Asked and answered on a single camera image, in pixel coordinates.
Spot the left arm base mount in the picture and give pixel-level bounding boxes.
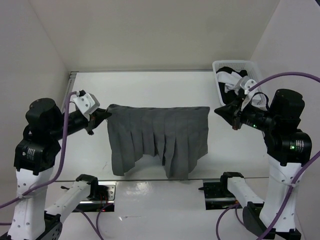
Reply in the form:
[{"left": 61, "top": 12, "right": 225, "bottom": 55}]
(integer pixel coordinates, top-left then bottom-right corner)
[{"left": 76, "top": 181, "right": 117, "bottom": 213}]

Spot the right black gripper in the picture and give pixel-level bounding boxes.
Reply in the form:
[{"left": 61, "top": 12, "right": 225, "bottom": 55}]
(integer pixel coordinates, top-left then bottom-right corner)
[{"left": 214, "top": 91, "right": 278, "bottom": 130}]

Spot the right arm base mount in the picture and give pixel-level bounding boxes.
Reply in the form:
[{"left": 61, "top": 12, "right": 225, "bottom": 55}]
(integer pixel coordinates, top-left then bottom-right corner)
[{"left": 198, "top": 179, "right": 237, "bottom": 210}]

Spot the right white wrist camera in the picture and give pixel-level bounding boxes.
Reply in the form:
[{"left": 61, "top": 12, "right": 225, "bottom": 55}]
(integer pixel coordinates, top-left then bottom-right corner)
[{"left": 233, "top": 76, "right": 257, "bottom": 95}]

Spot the white skirt in basket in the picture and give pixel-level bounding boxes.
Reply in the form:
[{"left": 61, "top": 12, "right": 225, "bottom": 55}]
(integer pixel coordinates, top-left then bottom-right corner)
[{"left": 215, "top": 70, "right": 266, "bottom": 109}]

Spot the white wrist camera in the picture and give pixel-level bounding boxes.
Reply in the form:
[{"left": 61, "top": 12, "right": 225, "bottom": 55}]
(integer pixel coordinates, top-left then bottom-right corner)
[
  {"left": 71, "top": 90, "right": 100, "bottom": 121},
  {"left": 233, "top": 76, "right": 257, "bottom": 95}
]

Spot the white plastic laundry basket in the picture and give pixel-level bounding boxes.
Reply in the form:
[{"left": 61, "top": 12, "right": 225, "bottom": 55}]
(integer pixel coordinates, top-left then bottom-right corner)
[{"left": 212, "top": 60, "right": 263, "bottom": 106}]

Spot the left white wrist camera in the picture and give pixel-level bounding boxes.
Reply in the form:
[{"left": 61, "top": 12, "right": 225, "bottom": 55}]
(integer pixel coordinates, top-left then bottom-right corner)
[{"left": 71, "top": 90, "right": 100, "bottom": 121}]

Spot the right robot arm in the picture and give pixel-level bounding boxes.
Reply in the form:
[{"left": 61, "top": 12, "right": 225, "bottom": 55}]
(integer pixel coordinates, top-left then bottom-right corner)
[{"left": 215, "top": 89, "right": 312, "bottom": 240}]

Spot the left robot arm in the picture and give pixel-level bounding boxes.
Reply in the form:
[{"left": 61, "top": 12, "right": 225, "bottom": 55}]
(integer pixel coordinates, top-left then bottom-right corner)
[{"left": 1, "top": 98, "right": 107, "bottom": 240}]

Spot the grey pleated skirt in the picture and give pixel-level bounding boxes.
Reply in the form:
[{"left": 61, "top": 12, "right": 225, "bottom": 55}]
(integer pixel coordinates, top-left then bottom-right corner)
[{"left": 107, "top": 104, "right": 210, "bottom": 180}]

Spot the black skirt in basket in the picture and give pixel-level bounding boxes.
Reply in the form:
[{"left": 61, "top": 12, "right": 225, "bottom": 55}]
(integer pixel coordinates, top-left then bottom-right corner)
[{"left": 217, "top": 66, "right": 251, "bottom": 106}]

